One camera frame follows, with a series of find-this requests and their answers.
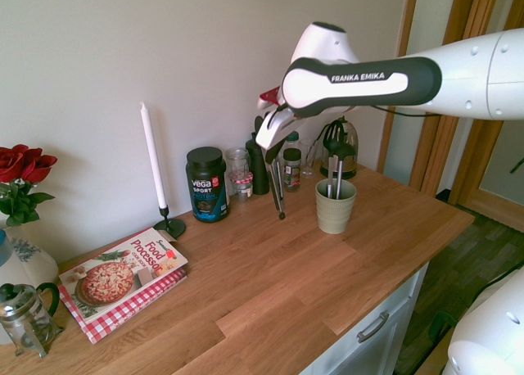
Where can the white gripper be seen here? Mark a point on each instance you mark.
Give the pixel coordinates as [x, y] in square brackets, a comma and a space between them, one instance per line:
[272, 129]

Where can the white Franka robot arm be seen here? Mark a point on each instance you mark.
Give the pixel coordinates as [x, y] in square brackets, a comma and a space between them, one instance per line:
[458, 76]

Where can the green ribbed utensil holder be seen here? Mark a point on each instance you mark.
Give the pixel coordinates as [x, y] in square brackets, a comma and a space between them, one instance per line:
[335, 211]

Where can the black candle holder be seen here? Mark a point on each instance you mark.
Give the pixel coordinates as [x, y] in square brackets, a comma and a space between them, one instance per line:
[170, 227]

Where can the bottle with green lid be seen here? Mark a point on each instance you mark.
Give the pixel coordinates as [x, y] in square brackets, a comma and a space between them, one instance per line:
[292, 137]

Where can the spice jar with black lid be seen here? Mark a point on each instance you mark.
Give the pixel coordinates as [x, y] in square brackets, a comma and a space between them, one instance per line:
[292, 170]

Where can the dark green bottle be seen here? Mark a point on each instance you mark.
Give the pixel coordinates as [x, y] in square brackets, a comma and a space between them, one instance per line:
[258, 174]

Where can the clear drinking glass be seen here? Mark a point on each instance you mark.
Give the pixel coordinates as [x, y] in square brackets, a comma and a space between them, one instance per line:
[308, 158]

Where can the empty glass jar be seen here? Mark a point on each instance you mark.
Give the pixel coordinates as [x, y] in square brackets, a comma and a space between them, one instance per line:
[236, 160]

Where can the small jar red checkered lid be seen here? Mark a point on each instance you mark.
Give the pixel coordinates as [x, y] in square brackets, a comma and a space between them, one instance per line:
[242, 186]

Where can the black slotted spatula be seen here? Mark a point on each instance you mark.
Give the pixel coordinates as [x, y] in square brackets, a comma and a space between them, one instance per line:
[333, 134]

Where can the glass and steel kettle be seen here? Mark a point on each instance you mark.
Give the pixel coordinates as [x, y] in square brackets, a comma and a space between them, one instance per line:
[351, 154]

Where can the black Vega protein tub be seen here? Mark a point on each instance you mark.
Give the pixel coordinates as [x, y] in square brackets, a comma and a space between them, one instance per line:
[206, 186]

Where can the tall white candle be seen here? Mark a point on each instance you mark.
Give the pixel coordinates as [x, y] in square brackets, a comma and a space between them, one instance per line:
[153, 158]

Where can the food processor cookbook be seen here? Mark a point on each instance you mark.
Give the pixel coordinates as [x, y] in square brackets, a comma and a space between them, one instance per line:
[118, 272]

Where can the white cabinet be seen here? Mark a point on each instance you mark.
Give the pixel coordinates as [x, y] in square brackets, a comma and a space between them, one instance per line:
[393, 309]

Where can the red checkered book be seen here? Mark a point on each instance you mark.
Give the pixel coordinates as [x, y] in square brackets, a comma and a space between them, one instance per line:
[118, 315]

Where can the red roses bouquet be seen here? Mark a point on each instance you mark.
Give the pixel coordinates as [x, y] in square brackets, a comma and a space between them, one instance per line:
[22, 166]

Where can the white floral vase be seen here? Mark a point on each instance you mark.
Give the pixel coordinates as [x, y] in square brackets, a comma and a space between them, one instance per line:
[32, 260]

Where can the blue grey container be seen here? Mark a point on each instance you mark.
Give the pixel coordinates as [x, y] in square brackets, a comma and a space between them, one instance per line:
[5, 248]

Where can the glass French press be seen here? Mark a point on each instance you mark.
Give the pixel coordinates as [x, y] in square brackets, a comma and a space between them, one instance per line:
[24, 322]

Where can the red white wrist camera mount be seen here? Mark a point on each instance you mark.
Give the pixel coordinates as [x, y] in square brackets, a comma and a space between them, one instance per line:
[270, 96]

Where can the wooden door frame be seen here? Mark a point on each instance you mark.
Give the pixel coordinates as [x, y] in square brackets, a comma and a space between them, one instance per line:
[462, 154]

